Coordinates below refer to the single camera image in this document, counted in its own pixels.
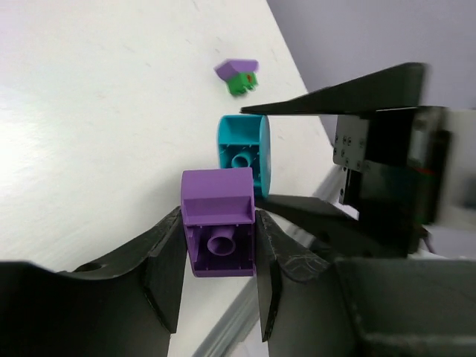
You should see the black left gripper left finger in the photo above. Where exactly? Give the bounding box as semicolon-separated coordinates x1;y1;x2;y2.
1;209;186;356

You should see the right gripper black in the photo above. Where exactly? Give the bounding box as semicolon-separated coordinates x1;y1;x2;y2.
240;62;475;257

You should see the purple lego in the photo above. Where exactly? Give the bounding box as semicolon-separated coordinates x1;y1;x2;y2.
181;167;255;277
214;59;259;81

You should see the teal rounded lego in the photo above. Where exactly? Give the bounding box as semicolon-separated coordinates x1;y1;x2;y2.
217;115;271;197

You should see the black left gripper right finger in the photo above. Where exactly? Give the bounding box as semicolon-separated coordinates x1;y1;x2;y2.
255;210;475;356

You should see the bright green lego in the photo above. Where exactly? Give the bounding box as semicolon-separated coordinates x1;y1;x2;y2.
226;72;257;97

